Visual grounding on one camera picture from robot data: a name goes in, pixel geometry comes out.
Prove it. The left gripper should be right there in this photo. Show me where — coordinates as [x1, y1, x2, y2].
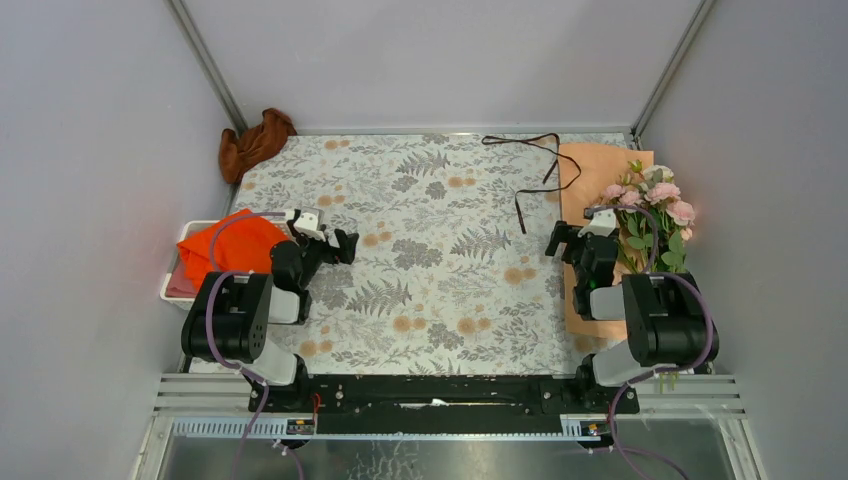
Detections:
[284, 221, 356, 290]

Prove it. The peach wrapping paper sheet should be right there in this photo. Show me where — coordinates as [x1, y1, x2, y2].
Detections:
[558, 143, 655, 342]

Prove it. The pink fake flower bunch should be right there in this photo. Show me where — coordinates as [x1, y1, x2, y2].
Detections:
[599, 159, 696, 273]

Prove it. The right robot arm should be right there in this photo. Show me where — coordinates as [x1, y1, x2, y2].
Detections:
[546, 221, 720, 412]

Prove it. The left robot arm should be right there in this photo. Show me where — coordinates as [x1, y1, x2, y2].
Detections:
[181, 229, 359, 411]

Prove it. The white plastic basket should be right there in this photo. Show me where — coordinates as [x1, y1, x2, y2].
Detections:
[160, 220, 292, 310]

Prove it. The dark brown ribbon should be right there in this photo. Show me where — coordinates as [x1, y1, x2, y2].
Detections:
[481, 132, 583, 234]

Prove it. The orange cloth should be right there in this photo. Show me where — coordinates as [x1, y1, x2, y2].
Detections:
[174, 209, 290, 294]

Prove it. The floral patterned table mat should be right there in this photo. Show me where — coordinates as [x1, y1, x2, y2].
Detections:
[233, 134, 618, 375]

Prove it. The brown cloth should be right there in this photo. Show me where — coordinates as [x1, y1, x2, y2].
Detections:
[218, 108, 297, 185]

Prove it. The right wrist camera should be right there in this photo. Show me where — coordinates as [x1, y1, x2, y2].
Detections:
[578, 208, 618, 238]

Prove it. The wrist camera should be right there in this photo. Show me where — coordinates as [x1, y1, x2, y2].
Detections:
[284, 208, 327, 241]
[578, 208, 618, 238]

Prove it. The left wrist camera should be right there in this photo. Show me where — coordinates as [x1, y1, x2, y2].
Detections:
[284, 208, 327, 241]

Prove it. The black mounting base rail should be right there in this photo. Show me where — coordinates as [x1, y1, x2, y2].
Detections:
[248, 374, 640, 435]

